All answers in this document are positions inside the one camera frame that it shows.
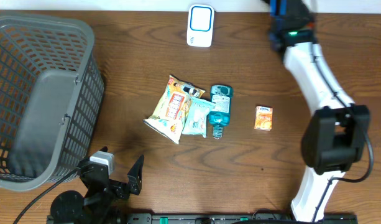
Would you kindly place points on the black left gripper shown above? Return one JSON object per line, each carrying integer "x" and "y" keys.
{"x": 133, "y": 187}

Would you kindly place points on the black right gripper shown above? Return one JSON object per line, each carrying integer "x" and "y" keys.
{"x": 311, "y": 22}

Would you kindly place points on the orange wiper sheet bag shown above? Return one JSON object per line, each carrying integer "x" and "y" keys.
{"x": 170, "y": 114}

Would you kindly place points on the teal package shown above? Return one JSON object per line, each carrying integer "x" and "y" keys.
{"x": 196, "y": 123}

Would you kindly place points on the teal mouthwash bottle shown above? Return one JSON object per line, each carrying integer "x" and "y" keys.
{"x": 219, "y": 116}

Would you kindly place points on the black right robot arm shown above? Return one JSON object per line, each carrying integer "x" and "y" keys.
{"x": 335, "y": 146}

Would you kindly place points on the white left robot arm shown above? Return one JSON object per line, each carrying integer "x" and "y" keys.
{"x": 96, "y": 205}

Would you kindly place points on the white black barcode scanner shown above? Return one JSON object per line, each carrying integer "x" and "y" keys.
{"x": 200, "y": 26}

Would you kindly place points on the grey plastic basket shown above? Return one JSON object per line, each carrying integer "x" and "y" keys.
{"x": 50, "y": 96}

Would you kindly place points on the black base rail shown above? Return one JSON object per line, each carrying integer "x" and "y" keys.
{"x": 264, "y": 217}

